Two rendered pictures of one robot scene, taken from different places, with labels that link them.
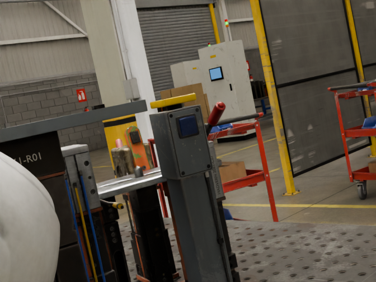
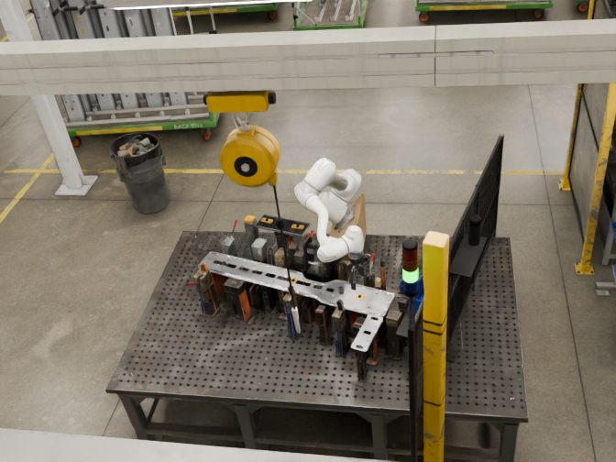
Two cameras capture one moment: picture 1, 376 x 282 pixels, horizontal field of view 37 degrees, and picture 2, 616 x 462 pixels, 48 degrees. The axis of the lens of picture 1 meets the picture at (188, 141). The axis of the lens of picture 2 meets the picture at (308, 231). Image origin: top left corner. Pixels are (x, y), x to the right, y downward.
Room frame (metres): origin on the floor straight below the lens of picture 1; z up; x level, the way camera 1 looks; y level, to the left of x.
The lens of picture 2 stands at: (2.78, 3.46, 3.99)
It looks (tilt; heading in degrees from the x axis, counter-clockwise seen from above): 38 degrees down; 236
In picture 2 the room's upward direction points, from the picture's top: 8 degrees counter-clockwise
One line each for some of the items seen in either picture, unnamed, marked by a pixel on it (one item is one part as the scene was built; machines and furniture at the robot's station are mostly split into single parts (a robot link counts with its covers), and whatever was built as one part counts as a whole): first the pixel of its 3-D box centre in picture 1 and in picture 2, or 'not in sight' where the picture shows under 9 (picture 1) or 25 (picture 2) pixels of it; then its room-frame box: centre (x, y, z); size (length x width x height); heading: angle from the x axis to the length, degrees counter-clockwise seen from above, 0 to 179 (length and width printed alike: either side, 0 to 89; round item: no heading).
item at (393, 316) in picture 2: not in sight; (394, 335); (0.82, 1.32, 0.88); 0.08 x 0.08 x 0.36; 26
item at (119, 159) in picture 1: (142, 213); (206, 292); (1.46, 0.15, 0.88); 0.15 x 0.11 x 0.36; 26
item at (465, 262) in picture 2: not in sight; (466, 249); (0.45, 1.53, 1.46); 0.36 x 0.15 x 0.18; 26
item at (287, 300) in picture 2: not in sight; (291, 314); (1.16, 0.73, 0.87); 0.12 x 0.09 x 0.35; 26
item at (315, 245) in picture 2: not in sight; (321, 270); (0.80, 0.60, 0.94); 0.18 x 0.13 x 0.49; 116
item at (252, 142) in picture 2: not in sight; (262, 224); (2.03, 2.13, 2.86); 0.18 x 0.10 x 0.87; 132
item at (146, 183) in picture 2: not in sight; (143, 174); (0.78, -2.38, 0.36); 0.54 x 0.50 x 0.73; 42
